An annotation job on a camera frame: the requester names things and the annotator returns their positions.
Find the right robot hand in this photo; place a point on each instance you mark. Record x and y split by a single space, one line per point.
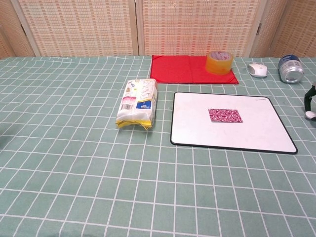
308 102

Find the red folder mat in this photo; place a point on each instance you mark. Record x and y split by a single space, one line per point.
180 70

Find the clear jar with blue label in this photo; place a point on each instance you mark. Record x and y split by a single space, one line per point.
290 70

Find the yellow packing tape roll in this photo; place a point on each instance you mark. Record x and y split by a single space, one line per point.
219 64

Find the pink patterned packet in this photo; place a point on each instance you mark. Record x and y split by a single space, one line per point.
225 115

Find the white board with black edge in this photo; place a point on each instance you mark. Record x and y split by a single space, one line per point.
192 128

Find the bamboo folding screen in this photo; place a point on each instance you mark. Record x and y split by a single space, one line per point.
81 27

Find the tissue pack with yellow end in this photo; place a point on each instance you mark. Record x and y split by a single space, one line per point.
138 103

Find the green grid tablecloth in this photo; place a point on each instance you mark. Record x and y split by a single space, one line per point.
74 172

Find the white computer mouse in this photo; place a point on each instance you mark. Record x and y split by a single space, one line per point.
257 69

